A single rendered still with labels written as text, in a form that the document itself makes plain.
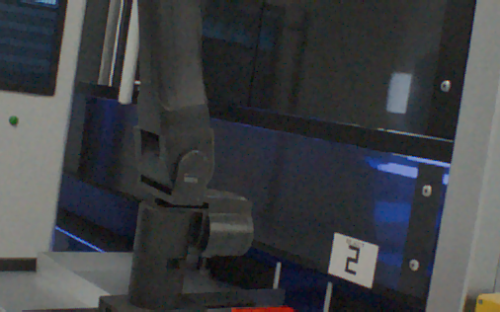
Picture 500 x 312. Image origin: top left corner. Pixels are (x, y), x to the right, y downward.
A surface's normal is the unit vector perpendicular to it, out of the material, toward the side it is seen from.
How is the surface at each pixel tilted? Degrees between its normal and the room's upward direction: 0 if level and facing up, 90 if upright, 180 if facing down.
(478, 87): 90
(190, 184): 93
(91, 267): 90
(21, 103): 90
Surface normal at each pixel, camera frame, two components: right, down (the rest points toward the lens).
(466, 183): -0.78, -0.08
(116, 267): 0.60, 0.14
